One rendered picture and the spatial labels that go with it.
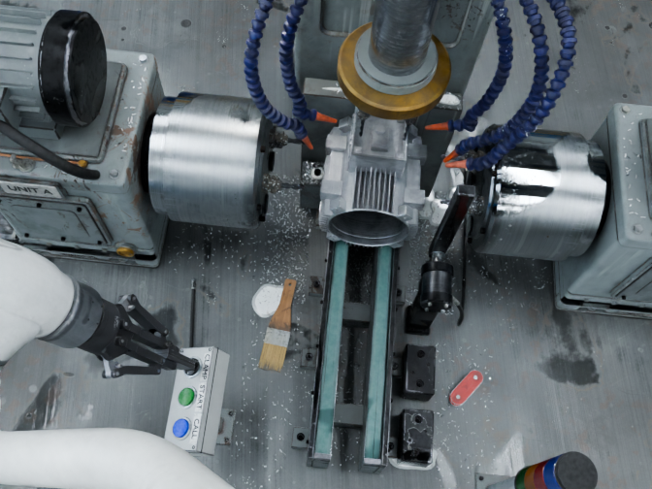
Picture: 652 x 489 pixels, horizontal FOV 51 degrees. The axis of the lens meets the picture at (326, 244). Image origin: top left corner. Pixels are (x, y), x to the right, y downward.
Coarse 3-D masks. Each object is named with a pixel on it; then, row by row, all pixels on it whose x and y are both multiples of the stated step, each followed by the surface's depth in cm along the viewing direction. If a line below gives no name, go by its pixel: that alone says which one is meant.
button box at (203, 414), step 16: (192, 352) 116; (208, 352) 114; (224, 352) 117; (208, 368) 113; (224, 368) 116; (176, 384) 115; (192, 384) 113; (208, 384) 112; (224, 384) 116; (176, 400) 113; (208, 400) 112; (176, 416) 112; (192, 416) 111; (208, 416) 111; (192, 432) 109; (208, 432) 111; (192, 448) 108; (208, 448) 110
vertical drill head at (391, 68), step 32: (384, 0) 93; (416, 0) 91; (352, 32) 111; (384, 32) 98; (416, 32) 96; (352, 64) 108; (384, 64) 103; (416, 64) 104; (448, 64) 109; (352, 96) 107; (384, 96) 106; (416, 96) 106
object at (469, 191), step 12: (456, 192) 110; (468, 192) 109; (456, 204) 112; (468, 204) 112; (444, 216) 119; (456, 216) 116; (444, 228) 121; (456, 228) 120; (444, 240) 125; (432, 252) 130; (444, 252) 130
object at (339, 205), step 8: (344, 120) 133; (344, 128) 134; (416, 128) 134; (408, 136) 134; (416, 136) 134; (336, 200) 126; (344, 200) 127; (336, 208) 126; (344, 208) 126; (400, 208) 127; (408, 208) 126; (400, 216) 126; (408, 216) 126; (328, 232) 138; (336, 240) 138
